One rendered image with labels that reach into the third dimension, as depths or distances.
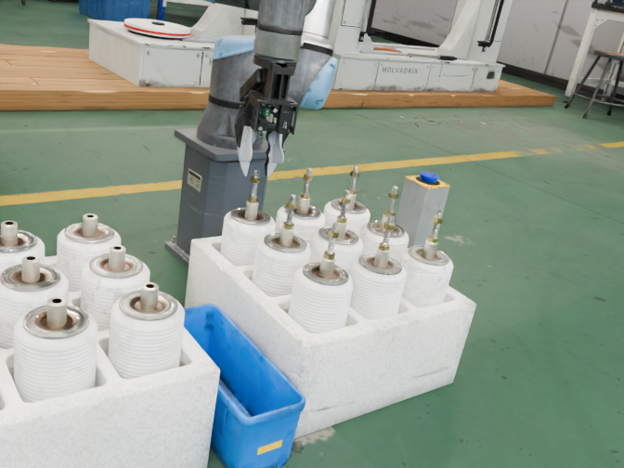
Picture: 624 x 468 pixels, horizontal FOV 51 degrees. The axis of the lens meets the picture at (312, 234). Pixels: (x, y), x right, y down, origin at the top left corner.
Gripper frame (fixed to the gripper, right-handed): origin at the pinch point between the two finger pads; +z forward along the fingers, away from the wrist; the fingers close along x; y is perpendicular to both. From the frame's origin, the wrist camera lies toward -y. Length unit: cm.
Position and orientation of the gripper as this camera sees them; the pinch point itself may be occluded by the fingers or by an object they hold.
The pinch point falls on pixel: (256, 167)
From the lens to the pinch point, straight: 118.3
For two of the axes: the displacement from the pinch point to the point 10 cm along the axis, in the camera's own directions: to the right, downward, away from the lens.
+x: 9.3, 0.2, 3.7
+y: 3.3, 4.2, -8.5
